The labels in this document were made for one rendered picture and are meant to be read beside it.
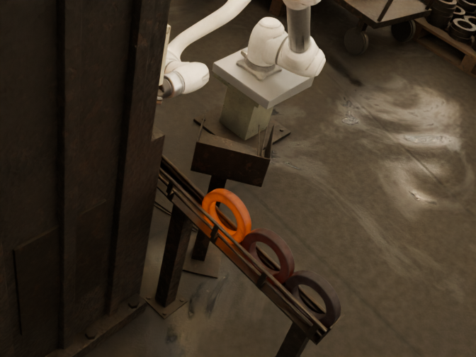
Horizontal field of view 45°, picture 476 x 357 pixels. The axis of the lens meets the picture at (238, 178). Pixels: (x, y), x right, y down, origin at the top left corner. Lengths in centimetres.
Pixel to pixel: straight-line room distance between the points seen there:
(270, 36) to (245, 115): 47
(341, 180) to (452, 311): 88
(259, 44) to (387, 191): 107
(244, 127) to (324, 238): 76
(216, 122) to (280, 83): 48
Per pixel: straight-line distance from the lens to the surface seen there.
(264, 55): 288
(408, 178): 337
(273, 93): 287
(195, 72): 214
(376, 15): 420
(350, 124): 358
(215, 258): 254
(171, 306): 237
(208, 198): 178
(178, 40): 229
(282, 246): 168
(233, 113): 312
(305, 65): 279
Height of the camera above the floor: 197
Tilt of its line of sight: 42 degrees down
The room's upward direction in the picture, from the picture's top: 16 degrees clockwise
